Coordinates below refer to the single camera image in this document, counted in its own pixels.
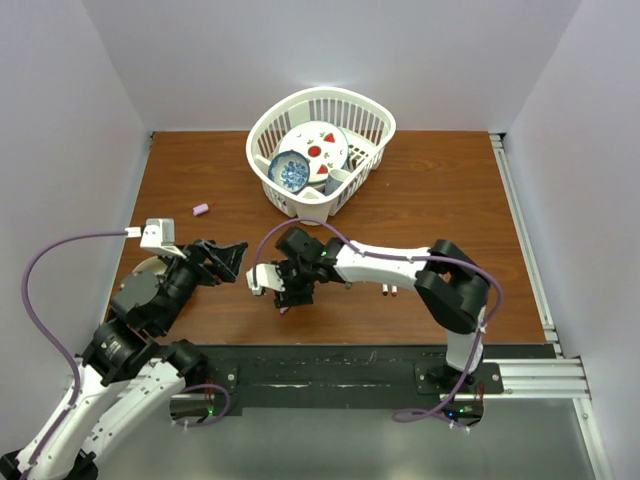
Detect white plastic dish basket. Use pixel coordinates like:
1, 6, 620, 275
245, 87, 396, 221

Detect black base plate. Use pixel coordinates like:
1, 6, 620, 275
149, 343, 556, 419

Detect white plate red decorations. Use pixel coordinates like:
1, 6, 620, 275
277, 121, 349, 184

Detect purple highlighter cap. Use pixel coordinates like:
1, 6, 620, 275
192, 203, 209, 216

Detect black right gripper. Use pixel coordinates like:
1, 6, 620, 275
270, 259, 316, 308

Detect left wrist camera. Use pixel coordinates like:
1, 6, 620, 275
125, 218, 186, 258

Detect beige ceramic bowl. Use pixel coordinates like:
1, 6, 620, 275
132, 256, 167, 276

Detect white mug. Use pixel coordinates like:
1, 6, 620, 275
323, 169, 350, 196

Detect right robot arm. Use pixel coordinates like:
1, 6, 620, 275
247, 227, 491, 393

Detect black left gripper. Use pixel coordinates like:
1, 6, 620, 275
155, 237, 247, 333

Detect blue white patterned bowl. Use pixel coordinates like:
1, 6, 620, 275
267, 151, 310, 194

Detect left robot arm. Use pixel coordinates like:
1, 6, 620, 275
1, 240, 248, 479

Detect aluminium frame rail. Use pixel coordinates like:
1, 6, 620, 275
489, 133, 614, 479

